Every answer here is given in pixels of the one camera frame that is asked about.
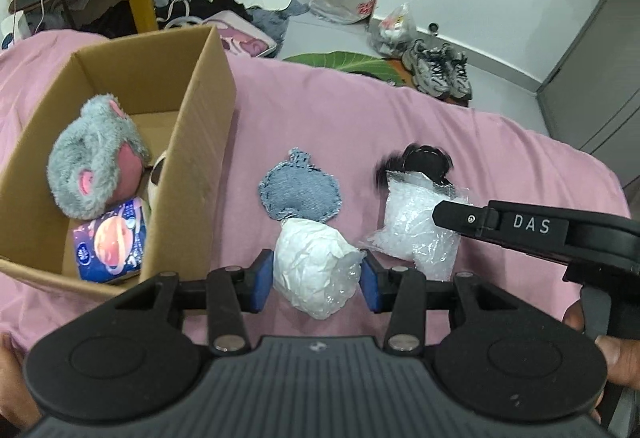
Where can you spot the person's right hand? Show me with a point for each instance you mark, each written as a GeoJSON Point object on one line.
{"type": "Point", "coordinates": [621, 356]}

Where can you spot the black fuzzy patch toy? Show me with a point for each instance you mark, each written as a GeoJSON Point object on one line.
{"type": "Point", "coordinates": [428, 160]}

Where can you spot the person's left hand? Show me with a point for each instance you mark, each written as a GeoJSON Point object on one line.
{"type": "Point", "coordinates": [16, 403]}

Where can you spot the grey wardrobe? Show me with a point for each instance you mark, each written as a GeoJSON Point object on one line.
{"type": "Point", "coordinates": [592, 102]}

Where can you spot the pink bear laptop bag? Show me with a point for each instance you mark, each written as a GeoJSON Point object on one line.
{"type": "Point", "coordinates": [240, 37]}

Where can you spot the grey sneaker right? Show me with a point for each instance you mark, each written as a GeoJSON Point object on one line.
{"type": "Point", "coordinates": [454, 61]}

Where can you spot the clear small trash bag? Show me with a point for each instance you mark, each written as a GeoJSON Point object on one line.
{"type": "Point", "coordinates": [393, 35]}

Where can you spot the black clothes on floor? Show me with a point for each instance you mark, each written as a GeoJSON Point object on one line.
{"type": "Point", "coordinates": [201, 9]}

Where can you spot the grey plush mouse toy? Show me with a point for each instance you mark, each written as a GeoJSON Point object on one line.
{"type": "Point", "coordinates": [97, 161]}

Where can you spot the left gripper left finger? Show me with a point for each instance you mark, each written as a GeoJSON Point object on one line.
{"type": "Point", "coordinates": [230, 293]}

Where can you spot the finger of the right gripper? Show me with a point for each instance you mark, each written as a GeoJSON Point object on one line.
{"type": "Point", "coordinates": [467, 220]}

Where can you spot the hamburger plush toy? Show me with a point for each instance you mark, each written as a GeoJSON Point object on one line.
{"type": "Point", "coordinates": [154, 179]}

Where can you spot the blue tissue pack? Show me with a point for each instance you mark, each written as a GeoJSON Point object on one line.
{"type": "Point", "coordinates": [110, 248]}

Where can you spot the grey sneaker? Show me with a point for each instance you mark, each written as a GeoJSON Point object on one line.
{"type": "Point", "coordinates": [454, 61]}
{"type": "Point", "coordinates": [427, 69]}

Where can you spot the green leaf cartoon rug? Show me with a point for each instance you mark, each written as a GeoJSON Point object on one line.
{"type": "Point", "coordinates": [352, 63]}

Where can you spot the cardboard box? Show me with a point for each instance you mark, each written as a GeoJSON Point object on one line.
{"type": "Point", "coordinates": [178, 88]}

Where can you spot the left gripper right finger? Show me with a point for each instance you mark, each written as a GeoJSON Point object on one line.
{"type": "Point", "coordinates": [399, 291]}

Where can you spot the clear bag of white stuffing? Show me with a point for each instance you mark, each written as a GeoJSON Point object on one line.
{"type": "Point", "coordinates": [409, 232]}

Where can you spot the grey sneaker left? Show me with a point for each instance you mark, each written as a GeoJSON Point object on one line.
{"type": "Point", "coordinates": [427, 69]}

